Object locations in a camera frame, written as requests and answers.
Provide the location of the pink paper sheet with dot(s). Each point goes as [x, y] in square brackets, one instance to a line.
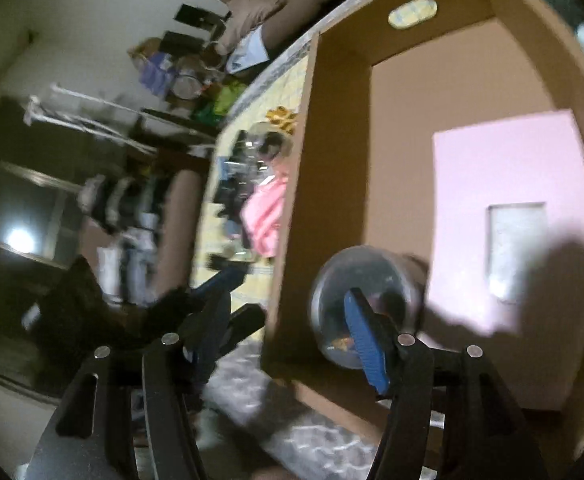
[472, 185]

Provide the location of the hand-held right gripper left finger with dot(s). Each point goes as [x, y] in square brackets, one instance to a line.
[204, 355]

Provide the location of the green bag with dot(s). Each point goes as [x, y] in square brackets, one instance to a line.
[229, 97]

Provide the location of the yellow snack packet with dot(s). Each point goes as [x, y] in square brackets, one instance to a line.
[280, 117]

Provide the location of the brown cushion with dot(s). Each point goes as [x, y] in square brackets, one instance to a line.
[257, 5]

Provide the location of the hanging clothes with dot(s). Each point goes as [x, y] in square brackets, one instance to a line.
[122, 210]

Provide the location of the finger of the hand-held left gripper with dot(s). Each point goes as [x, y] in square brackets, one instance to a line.
[244, 322]
[219, 282]

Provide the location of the black picture frame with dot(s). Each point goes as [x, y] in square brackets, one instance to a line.
[197, 16]

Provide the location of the white drying rack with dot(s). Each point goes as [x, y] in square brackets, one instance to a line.
[82, 110]

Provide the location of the clear glass jar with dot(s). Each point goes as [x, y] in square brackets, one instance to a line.
[262, 137]

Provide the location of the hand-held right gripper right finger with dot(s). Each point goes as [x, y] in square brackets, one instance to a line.
[367, 345]

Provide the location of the pink cloth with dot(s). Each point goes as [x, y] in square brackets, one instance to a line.
[264, 210]

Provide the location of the brown upholstered seat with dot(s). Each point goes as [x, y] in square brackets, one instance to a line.
[179, 230]

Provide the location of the dark cluttered gadgets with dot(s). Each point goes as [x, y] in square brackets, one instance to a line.
[232, 180]

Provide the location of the purple box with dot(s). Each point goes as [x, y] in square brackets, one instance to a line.
[154, 72]

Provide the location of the white paper sheet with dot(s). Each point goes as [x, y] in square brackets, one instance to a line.
[247, 52]

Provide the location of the clear plastic cup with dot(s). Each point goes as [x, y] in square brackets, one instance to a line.
[357, 270]

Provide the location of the brown cardboard box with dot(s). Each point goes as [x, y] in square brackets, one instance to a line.
[337, 160]

